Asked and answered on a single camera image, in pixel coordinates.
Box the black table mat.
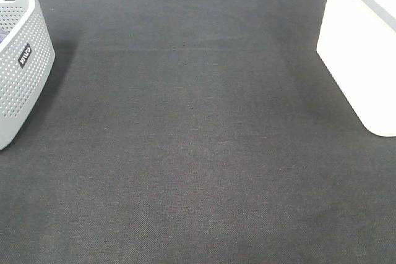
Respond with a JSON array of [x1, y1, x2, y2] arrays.
[[1, 0, 395, 263]]

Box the white plastic bin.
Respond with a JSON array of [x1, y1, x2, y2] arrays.
[[316, 0, 395, 137]]

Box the grey perforated laundry basket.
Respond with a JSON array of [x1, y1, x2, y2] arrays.
[[1, 0, 55, 148]]

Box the blue cloth in basket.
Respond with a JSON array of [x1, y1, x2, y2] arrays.
[[0, 29, 7, 43]]

